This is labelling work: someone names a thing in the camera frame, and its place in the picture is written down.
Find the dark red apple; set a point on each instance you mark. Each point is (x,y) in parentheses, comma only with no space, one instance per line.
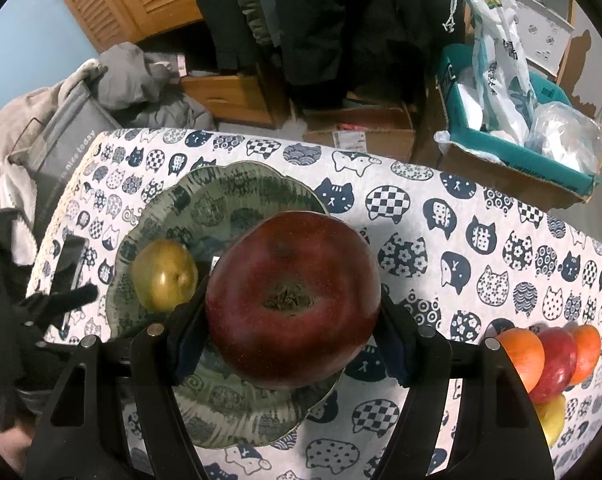
(291,260)

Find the teal cardboard box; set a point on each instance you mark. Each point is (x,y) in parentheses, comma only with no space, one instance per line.
(481,137)

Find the yellow apple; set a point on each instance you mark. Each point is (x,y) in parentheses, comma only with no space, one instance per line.
(551,420)

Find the beige cloth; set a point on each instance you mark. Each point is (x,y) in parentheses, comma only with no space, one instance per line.
(1,160)

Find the grey storage bag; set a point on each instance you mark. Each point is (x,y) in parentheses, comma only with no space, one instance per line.
(66,145)

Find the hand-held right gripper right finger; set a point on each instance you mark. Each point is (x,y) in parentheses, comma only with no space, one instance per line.
(393,355)

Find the green-brown pear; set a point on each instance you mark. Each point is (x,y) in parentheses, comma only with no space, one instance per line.
(163,275)

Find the brown cardboard box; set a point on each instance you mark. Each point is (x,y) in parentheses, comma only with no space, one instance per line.
(506,175)

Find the grey clothes pile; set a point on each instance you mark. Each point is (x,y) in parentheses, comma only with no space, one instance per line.
(146,85)

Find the orange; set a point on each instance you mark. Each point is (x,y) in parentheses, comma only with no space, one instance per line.
(523,355)
(587,355)

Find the white printed cardboard box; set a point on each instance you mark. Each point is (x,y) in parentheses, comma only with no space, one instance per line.
(546,30)

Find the bright red apple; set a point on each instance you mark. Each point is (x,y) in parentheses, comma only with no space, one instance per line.
(556,365)

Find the glass bowl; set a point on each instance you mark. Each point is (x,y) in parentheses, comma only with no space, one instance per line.
(241,190)

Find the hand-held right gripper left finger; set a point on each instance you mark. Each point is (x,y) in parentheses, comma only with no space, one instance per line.
(183,350)

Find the dark hanging clothes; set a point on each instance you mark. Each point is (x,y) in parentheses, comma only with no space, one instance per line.
(321,25)

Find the clear plastic bag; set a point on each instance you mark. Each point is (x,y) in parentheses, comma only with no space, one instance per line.
(566,135)

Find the flat cardboard box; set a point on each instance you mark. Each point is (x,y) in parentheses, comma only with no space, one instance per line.
(361,130)

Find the cat print tablecloth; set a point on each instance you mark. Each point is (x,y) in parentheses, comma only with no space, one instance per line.
(431,270)

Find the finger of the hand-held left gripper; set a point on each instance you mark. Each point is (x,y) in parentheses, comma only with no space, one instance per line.
(76,294)

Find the white printed plastic bag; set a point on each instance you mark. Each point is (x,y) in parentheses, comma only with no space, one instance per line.
(501,60)

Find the wooden drawer box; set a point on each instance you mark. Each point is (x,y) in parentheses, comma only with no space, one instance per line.
(226,97)

